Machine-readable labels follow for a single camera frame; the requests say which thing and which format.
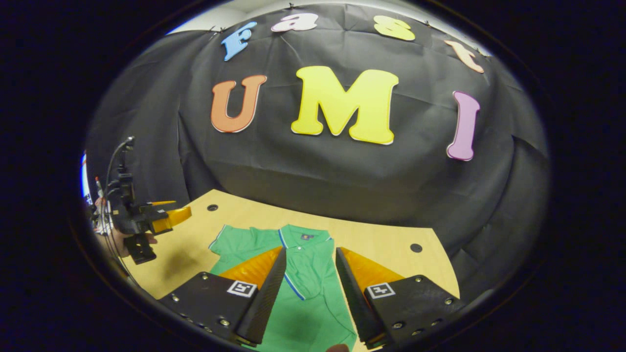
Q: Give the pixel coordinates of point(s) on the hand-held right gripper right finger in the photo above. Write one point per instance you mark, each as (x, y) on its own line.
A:
(354, 303)

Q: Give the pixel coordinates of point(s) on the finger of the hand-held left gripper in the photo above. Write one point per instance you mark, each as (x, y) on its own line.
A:
(173, 219)
(161, 203)

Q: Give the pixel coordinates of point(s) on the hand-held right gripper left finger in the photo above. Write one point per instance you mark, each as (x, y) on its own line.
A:
(266, 298)

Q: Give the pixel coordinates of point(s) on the green T-shirt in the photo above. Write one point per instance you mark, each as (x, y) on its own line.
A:
(308, 274)

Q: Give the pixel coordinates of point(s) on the white and red device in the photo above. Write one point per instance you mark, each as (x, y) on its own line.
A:
(101, 217)

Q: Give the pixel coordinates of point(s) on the black backdrop cloth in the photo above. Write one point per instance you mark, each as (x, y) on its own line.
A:
(391, 186)

